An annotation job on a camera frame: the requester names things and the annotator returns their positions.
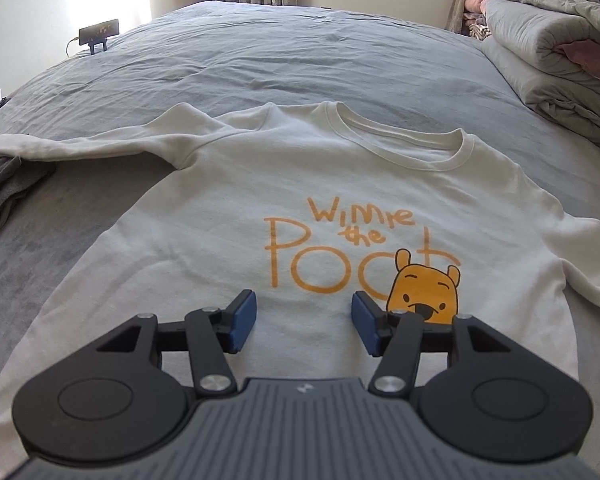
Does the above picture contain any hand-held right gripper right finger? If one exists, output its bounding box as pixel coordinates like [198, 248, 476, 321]
[351, 290, 518, 396]

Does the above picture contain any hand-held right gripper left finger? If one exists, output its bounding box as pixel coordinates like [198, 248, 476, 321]
[96, 289, 258, 396]

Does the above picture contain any white printed sweatshirt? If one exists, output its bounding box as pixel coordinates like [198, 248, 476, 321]
[0, 101, 600, 441]

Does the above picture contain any pile of pink clothes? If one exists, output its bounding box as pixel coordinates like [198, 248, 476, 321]
[464, 0, 496, 38]

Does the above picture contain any grey bed sheet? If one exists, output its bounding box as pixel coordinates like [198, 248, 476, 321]
[0, 0, 600, 441]

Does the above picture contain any dark grey garment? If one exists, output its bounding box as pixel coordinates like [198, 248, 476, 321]
[0, 135, 56, 241]

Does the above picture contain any black phone on stand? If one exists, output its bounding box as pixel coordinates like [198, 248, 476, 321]
[79, 18, 120, 54]

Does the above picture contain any folded grey quilt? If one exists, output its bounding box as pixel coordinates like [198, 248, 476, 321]
[480, 0, 600, 153]

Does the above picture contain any pink cloth inside quilt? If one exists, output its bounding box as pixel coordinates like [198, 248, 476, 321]
[555, 40, 600, 81]

